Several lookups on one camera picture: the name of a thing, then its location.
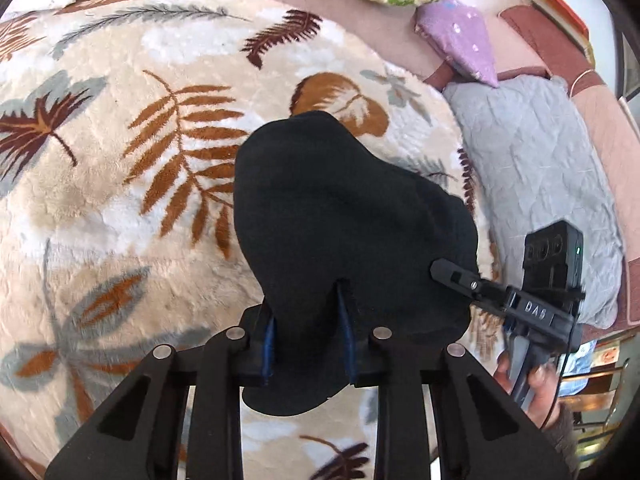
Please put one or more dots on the right hand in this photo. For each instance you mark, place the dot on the right hand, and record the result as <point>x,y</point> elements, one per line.
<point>543,410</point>

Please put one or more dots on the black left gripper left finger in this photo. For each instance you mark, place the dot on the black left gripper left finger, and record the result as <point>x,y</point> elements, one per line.
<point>135,433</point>

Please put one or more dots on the grey quilted pad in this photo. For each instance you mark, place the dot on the grey quilted pad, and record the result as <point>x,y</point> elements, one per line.
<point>532,152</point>

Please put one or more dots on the black pants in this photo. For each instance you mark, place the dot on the black pants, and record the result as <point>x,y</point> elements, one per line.
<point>341,242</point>

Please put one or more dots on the leaf pattern plush blanket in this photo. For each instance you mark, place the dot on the leaf pattern plush blanket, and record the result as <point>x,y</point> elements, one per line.
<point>120,121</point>

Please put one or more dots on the purple cloth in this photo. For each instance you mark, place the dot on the purple cloth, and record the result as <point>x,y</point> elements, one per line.
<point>458,33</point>

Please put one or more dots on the books on shelf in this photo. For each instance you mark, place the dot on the books on shelf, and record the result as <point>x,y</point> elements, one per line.
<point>566,19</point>

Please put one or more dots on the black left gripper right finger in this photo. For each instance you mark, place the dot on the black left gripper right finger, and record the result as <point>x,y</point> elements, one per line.
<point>434,395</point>

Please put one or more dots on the pink quilted bed sheet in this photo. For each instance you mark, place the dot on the pink quilted bed sheet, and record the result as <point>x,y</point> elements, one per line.
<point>524,41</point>

